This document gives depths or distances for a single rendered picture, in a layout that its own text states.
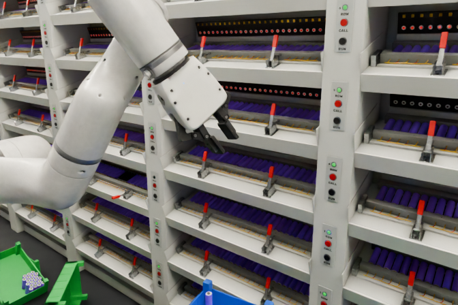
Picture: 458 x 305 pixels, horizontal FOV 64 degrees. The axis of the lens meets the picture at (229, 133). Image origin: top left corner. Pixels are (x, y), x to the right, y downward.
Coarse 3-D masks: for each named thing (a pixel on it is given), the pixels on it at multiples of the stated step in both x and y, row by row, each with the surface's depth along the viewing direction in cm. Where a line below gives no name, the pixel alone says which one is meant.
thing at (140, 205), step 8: (120, 168) 182; (144, 176) 170; (96, 184) 172; (104, 184) 170; (88, 192) 175; (96, 192) 170; (104, 192) 165; (112, 192) 163; (120, 192) 162; (112, 200) 163; (120, 200) 158; (128, 200) 156; (136, 200) 155; (144, 200) 153; (128, 208) 158; (136, 208) 153; (144, 208) 148
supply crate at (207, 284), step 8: (208, 280) 100; (208, 288) 99; (200, 296) 98; (216, 296) 100; (224, 296) 98; (232, 296) 97; (192, 304) 95; (200, 304) 99; (216, 304) 101; (224, 304) 99; (232, 304) 98; (240, 304) 96; (248, 304) 95; (256, 304) 94; (264, 304) 91; (272, 304) 91
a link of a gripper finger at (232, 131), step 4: (224, 104) 67; (224, 108) 67; (220, 116) 67; (220, 120) 67; (228, 120) 68; (220, 124) 68; (224, 124) 67; (228, 124) 67; (220, 128) 69; (224, 128) 68; (228, 128) 67; (232, 128) 67; (224, 132) 69; (228, 132) 68; (232, 132) 67; (228, 136) 69; (232, 136) 68; (236, 136) 68
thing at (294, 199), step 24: (192, 144) 148; (240, 144) 135; (168, 168) 137; (192, 168) 134; (216, 168) 130; (240, 168) 124; (264, 168) 122; (288, 168) 120; (312, 168) 116; (216, 192) 124; (240, 192) 116; (264, 192) 112; (288, 192) 111; (312, 192) 108; (288, 216) 108; (312, 216) 102
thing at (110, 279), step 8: (24, 224) 237; (32, 232) 232; (40, 232) 227; (40, 240) 227; (48, 240) 219; (56, 240) 218; (56, 248) 215; (64, 248) 209; (88, 264) 195; (96, 272) 191; (104, 272) 187; (104, 280) 188; (112, 280) 183; (120, 280) 181; (120, 288) 180; (128, 288) 175; (128, 296) 177; (136, 296) 172; (144, 296) 169; (144, 304) 169; (152, 304) 165
